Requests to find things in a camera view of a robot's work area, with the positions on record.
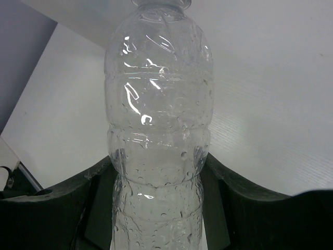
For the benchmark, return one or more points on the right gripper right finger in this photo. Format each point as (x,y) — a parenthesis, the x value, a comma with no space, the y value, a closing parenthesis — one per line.
(239,214)

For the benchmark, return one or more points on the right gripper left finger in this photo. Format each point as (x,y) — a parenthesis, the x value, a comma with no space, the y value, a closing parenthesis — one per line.
(73,214)

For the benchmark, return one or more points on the clear unlabelled crushed bottle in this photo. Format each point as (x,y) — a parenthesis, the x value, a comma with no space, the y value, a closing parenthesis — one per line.
(159,102)

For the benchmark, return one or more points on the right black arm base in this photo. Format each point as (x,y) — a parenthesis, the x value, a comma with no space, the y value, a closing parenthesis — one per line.
(17,184)

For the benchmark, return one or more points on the aluminium table frame rail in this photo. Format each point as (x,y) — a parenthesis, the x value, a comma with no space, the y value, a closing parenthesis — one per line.
(30,178)

